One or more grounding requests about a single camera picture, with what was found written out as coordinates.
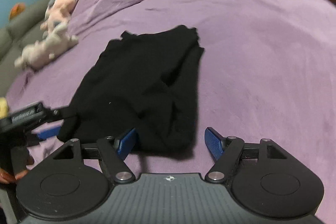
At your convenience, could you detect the pink plush toy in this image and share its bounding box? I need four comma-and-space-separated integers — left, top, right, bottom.
40, 0, 77, 33

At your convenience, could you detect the black garment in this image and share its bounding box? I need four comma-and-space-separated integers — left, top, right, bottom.
58, 25, 203, 154

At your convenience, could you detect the white plush bunny toy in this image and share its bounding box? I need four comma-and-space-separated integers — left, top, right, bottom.
14, 23, 79, 71

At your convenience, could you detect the grey sofa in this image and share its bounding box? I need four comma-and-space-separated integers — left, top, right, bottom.
0, 0, 50, 97

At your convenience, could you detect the purple bed blanket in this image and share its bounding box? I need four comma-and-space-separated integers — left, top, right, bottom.
6, 0, 335, 223

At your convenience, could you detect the person's left hand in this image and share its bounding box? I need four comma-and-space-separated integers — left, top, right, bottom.
1, 154, 35, 184

